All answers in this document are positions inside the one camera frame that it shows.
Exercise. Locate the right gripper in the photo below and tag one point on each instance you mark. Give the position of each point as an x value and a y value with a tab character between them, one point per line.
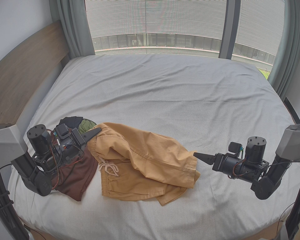
228	165

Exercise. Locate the brown garment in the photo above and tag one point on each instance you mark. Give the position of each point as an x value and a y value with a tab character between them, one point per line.
77	178

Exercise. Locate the tan shorts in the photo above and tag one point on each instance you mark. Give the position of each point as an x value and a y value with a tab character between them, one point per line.
140	159

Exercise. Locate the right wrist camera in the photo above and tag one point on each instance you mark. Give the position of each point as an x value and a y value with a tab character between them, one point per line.
234	147

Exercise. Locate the blue-green curtain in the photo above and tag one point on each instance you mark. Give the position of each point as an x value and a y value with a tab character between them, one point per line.
72	28
284	58

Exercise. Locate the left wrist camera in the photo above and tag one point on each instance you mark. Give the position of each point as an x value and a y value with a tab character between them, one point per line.
62	131

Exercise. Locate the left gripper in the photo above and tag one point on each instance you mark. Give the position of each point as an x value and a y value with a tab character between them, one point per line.
68	151

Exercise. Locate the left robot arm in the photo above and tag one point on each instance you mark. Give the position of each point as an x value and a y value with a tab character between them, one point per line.
37	180

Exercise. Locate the bed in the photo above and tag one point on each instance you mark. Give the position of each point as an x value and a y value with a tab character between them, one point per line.
164	93

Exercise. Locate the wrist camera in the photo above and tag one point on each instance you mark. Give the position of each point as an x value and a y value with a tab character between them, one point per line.
234	147
62	131

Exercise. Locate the black garment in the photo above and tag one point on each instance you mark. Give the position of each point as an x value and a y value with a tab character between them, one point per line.
69	121

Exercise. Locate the green garment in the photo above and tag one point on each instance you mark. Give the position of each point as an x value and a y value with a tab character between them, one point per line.
85	125

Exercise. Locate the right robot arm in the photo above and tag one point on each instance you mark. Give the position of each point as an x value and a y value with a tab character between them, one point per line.
267	185

